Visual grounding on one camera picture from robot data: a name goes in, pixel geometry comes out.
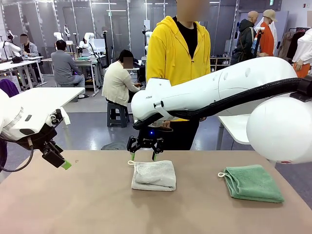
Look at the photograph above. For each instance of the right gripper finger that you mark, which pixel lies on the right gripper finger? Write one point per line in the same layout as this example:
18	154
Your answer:
158	146
133	145

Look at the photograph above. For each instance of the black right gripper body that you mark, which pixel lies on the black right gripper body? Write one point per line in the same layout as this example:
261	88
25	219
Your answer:
148	139

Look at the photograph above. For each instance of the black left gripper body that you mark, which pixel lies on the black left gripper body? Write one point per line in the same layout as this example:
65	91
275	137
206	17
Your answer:
51	147

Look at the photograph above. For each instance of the light grey terry towel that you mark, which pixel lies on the light grey terry towel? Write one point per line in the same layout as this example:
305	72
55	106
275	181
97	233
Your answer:
153	175

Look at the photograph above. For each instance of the green terry towel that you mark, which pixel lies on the green terry towel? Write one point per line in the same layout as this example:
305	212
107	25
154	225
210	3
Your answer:
253	182

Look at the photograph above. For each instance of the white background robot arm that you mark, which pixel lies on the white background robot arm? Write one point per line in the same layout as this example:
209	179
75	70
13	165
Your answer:
58	35
88	36
147	47
9	45

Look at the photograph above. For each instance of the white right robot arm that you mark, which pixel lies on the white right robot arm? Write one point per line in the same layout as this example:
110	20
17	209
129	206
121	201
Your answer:
219	80

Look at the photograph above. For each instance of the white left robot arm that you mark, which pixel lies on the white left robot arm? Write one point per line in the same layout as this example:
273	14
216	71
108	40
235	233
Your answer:
14	117

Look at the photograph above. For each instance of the person's right hand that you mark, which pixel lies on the person's right hand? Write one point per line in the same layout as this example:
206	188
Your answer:
167	126

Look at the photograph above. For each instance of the person's left hand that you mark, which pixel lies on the person's left hand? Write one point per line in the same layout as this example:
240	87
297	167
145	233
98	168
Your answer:
203	119

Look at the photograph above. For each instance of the round black floor base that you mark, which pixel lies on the round black floor base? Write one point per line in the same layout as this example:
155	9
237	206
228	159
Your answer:
114	146

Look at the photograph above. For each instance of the dark grey plastic stool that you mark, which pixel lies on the dark grey plastic stool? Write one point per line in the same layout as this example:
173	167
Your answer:
117	117

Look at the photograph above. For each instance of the white side table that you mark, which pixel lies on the white side table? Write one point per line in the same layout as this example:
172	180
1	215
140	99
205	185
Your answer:
234	126
48	97

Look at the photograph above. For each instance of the seated person in cream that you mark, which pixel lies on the seated person in cream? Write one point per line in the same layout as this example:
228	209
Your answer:
117	83

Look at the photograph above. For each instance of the purple cloth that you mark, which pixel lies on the purple cloth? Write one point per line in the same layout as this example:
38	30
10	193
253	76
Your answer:
9	87

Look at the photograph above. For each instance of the person in yellow hoodie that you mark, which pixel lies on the person in yellow hoodie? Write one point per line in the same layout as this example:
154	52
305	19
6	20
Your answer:
165	56

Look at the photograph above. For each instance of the white background desk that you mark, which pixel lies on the white background desk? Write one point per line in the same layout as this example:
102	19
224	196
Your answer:
14	64

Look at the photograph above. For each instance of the grey background workbench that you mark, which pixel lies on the grey background workbench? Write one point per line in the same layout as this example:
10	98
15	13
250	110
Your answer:
87	61

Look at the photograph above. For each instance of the black cap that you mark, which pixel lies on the black cap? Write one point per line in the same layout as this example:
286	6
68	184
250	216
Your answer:
17	59

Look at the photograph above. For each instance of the teal cloth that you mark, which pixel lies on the teal cloth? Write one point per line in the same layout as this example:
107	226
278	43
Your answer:
84	58

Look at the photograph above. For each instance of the seated person in grey jacket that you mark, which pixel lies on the seated person in grey jacket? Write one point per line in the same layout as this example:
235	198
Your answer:
28	48

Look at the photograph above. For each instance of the white shoe rack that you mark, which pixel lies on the white shoe rack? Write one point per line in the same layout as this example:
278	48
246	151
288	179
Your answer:
219	63

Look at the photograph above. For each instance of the white hanging panel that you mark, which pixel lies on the white hanging panel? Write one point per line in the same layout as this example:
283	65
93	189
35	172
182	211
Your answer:
146	25

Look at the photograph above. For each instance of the mannequin in black jacket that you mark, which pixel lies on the mannequin in black jacket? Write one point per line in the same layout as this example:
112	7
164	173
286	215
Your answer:
245	41

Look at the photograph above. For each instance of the mannequin in orange with cap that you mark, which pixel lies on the mannequin in orange with cap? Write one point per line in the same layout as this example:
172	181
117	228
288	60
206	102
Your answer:
267	41

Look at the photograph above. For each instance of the black tripod with white top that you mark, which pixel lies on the black tripod with white top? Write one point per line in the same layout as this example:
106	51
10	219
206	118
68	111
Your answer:
260	28

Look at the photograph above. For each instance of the brown hanging coat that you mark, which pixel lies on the brown hanging coat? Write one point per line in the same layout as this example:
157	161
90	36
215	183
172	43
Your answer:
284	46

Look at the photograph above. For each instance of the black hanging coat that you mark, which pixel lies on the black hanging coat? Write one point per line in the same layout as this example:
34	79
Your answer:
295	44

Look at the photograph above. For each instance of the mannequin with orange trousers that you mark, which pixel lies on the mannequin with orange trousers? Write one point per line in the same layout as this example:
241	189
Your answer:
303	48

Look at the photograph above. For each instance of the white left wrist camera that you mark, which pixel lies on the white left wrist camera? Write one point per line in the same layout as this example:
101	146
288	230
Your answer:
66	119

